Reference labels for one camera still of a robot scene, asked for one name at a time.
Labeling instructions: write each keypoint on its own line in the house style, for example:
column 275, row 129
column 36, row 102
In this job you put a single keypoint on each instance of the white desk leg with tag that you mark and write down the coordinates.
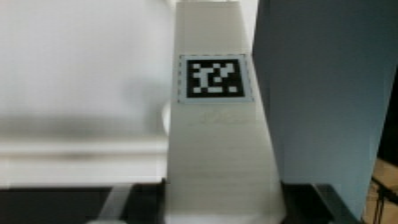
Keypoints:
column 222, row 187

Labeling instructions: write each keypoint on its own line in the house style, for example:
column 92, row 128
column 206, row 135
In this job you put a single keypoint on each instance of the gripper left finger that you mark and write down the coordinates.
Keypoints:
column 133, row 205

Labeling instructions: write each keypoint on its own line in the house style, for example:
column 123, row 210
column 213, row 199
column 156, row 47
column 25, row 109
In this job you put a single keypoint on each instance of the white desk top tray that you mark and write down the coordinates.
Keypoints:
column 85, row 65

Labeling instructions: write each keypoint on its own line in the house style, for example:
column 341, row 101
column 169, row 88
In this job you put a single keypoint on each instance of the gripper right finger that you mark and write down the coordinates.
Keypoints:
column 315, row 206

